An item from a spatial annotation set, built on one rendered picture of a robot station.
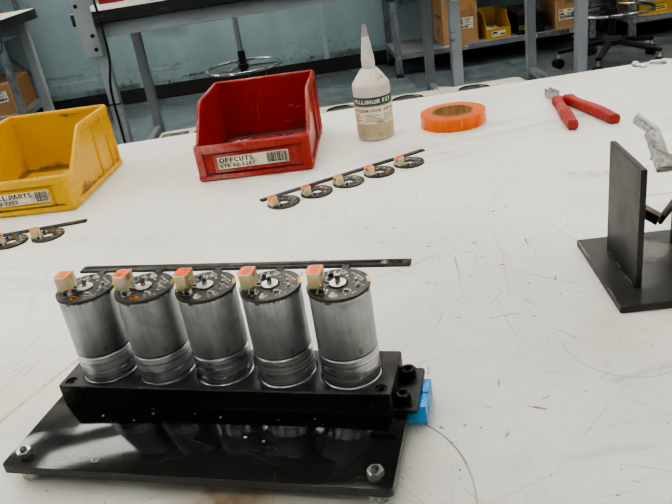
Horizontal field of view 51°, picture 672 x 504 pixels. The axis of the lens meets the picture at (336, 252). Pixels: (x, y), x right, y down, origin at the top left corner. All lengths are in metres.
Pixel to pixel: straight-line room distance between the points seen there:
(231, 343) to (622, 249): 0.21
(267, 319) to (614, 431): 0.14
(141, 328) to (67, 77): 4.71
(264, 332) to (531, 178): 0.30
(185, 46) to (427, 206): 4.34
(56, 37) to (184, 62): 0.80
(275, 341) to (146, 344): 0.06
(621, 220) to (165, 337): 0.23
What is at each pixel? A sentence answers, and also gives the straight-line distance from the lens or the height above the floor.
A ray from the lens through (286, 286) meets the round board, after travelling 0.28.
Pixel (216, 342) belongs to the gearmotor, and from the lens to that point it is 0.29.
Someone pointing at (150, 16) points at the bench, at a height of 0.70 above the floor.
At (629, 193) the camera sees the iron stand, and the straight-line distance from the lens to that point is 0.37.
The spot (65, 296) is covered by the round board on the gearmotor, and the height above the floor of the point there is 0.81.
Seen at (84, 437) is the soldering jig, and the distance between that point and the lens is 0.32.
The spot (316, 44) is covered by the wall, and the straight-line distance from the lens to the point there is 4.74.
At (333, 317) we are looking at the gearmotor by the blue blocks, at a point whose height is 0.80.
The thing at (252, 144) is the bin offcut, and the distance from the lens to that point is 0.59.
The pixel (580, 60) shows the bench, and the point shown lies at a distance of 2.88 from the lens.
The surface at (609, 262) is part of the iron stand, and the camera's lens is 0.40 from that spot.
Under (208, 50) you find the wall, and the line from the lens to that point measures 4.77.
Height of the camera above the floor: 0.94
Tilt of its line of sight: 26 degrees down
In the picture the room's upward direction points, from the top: 9 degrees counter-clockwise
